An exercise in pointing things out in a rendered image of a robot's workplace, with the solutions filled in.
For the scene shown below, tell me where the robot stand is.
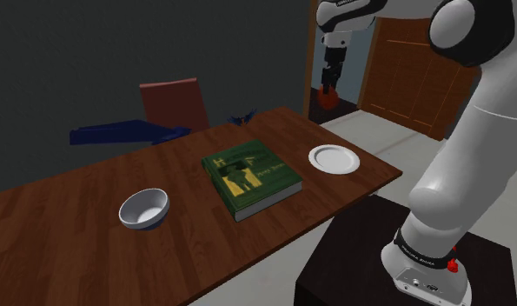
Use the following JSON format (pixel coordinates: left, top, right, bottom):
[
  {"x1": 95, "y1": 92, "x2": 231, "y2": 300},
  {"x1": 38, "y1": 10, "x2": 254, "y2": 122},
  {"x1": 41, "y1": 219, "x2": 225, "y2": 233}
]
[{"x1": 293, "y1": 194, "x2": 517, "y2": 306}]

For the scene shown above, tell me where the orange ball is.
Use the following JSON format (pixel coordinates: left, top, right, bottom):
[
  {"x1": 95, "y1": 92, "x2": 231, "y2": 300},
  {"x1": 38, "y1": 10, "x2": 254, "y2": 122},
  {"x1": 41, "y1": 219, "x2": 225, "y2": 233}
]
[{"x1": 317, "y1": 84, "x2": 340, "y2": 111}]

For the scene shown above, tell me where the white bowl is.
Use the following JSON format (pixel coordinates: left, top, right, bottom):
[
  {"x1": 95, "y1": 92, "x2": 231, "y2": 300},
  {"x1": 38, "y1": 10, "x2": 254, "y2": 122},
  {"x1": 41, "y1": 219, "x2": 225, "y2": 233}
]
[{"x1": 117, "y1": 188, "x2": 170, "y2": 231}]

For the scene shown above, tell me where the small blue plant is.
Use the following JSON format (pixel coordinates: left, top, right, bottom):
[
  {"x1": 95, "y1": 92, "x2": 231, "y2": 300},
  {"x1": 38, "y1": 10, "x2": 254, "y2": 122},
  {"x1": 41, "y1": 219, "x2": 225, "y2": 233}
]
[{"x1": 227, "y1": 109, "x2": 258, "y2": 127}]

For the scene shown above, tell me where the green hardcover book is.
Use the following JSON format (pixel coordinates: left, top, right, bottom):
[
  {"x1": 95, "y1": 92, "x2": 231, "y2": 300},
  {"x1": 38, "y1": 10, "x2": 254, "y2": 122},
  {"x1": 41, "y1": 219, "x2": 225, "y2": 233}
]
[{"x1": 200, "y1": 139, "x2": 304, "y2": 223}]

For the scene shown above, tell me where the brown wooden table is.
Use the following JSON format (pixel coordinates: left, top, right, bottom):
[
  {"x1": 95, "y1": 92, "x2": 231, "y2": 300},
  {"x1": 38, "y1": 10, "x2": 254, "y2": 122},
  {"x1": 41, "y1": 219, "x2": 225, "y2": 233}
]
[{"x1": 0, "y1": 106, "x2": 403, "y2": 306}]

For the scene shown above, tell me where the red-brown chair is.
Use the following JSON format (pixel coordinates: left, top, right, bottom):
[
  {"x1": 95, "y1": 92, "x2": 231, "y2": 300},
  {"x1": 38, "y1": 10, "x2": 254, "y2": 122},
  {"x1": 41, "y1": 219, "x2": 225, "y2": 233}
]
[{"x1": 139, "y1": 77, "x2": 211, "y2": 133}]

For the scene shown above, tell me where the orange wooden door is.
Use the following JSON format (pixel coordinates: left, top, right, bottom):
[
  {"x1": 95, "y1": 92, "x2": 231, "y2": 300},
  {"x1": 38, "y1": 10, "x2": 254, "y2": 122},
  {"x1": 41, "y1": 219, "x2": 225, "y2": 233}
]
[{"x1": 357, "y1": 17, "x2": 483, "y2": 142}]

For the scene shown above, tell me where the white plate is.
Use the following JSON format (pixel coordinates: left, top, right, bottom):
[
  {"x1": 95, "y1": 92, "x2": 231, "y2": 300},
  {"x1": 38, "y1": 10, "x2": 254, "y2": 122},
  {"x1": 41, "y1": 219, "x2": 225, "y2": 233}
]
[{"x1": 308, "y1": 144, "x2": 361, "y2": 176}]

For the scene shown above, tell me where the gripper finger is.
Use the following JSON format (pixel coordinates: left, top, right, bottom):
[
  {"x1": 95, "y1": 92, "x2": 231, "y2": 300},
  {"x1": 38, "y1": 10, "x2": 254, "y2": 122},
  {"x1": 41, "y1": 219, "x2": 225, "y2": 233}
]
[{"x1": 321, "y1": 65, "x2": 343, "y2": 96}]

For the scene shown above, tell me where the dark blue bench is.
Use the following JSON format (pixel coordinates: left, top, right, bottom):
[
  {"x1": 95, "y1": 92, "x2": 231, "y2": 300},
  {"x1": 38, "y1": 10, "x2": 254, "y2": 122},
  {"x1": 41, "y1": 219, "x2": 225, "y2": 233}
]
[{"x1": 69, "y1": 119, "x2": 193, "y2": 146}]

